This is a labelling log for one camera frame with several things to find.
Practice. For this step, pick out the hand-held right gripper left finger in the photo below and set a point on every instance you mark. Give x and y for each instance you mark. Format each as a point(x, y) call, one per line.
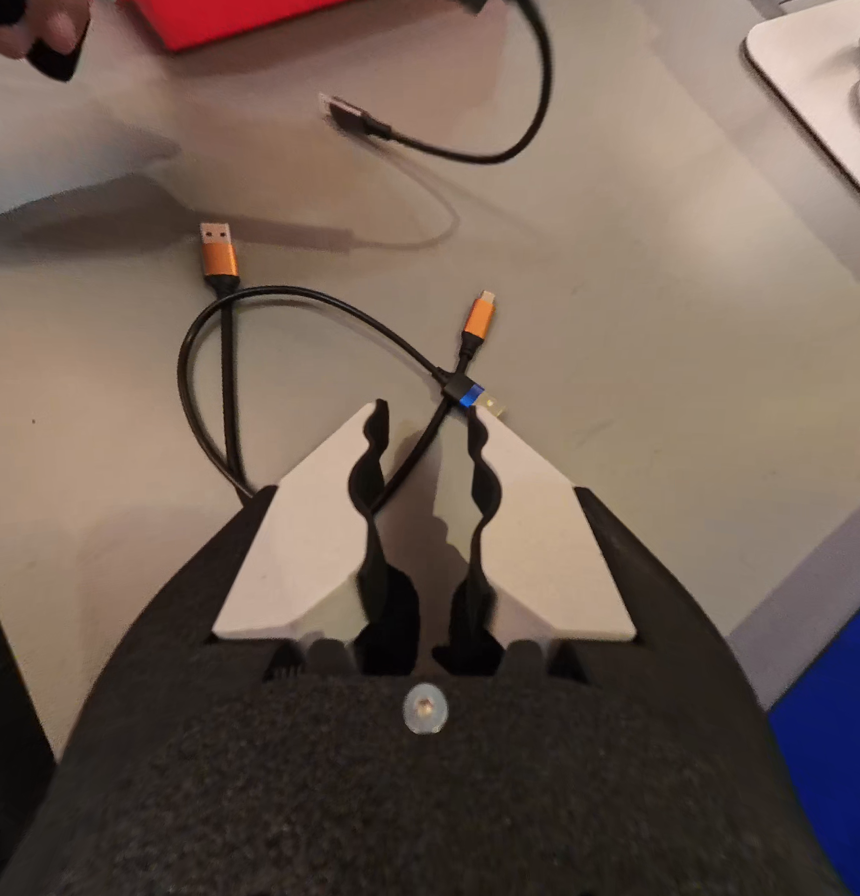
point(297, 560)

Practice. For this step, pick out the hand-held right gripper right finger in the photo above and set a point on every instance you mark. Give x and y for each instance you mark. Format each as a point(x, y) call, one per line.
point(549, 560)

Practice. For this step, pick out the red storage bin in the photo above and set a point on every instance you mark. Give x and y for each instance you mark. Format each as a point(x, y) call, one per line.
point(227, 21)

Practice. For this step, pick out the blue storage bin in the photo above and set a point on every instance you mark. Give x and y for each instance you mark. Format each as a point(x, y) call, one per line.
point(829, 756)

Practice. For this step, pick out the grey desk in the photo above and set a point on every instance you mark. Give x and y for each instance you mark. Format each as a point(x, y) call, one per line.
point(612, 280)

